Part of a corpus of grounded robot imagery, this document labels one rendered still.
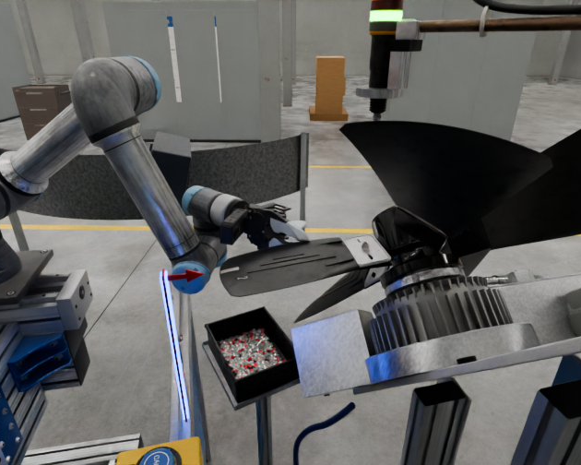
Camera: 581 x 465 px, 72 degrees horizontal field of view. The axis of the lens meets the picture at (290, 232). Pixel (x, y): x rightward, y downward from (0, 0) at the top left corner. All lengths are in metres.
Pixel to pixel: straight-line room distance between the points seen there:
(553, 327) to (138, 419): 1.72
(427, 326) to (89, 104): 0.67
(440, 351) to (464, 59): 6.48
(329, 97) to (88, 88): 8.02
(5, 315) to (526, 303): 1.08
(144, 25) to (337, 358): 6.51
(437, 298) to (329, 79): 8.15
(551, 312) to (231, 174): 2.02
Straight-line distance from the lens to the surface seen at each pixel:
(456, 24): 0.59
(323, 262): 0.68
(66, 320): 1.10
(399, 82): 0.62
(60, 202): 2.77
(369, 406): 2.05
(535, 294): 0.82
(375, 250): 0.72
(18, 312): 1.11
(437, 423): 0.91
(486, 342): 0.62
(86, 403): 2.24
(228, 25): 6.66
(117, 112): 0.80
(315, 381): 0.79
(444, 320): 0.63
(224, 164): 2.49
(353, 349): 0.75
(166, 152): 1.19
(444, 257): 0.71
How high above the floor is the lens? 1.53
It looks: 26 degrees down
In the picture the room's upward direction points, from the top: straight up
